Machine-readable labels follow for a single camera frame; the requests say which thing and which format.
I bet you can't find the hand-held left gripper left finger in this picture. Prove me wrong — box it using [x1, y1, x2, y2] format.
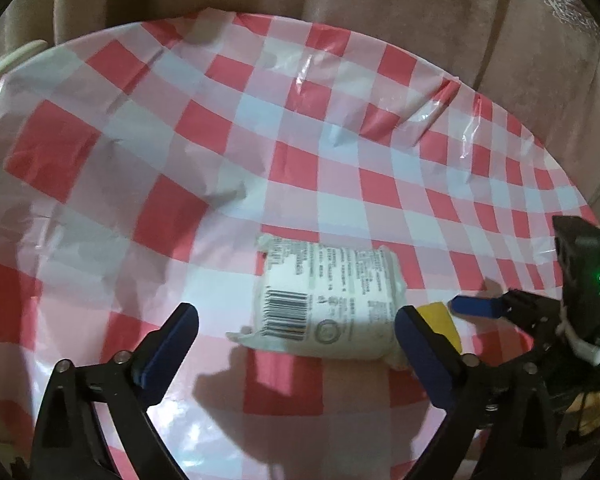
[32, 302, 201, 480]

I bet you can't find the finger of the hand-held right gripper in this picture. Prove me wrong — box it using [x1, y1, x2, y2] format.
[449, 290, 563, 346]

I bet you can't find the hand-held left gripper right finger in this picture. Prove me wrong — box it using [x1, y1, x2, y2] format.
[394, 305, 566, 480]

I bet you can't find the yellow sponge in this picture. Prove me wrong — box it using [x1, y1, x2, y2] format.
[417, 301, 462, 356]

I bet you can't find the white tissue packet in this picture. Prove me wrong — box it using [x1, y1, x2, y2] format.
[225, 234, 411, 371]

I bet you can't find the red white checked tablecloth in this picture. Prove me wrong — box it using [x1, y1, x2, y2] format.
[0, 7, 600, 480]

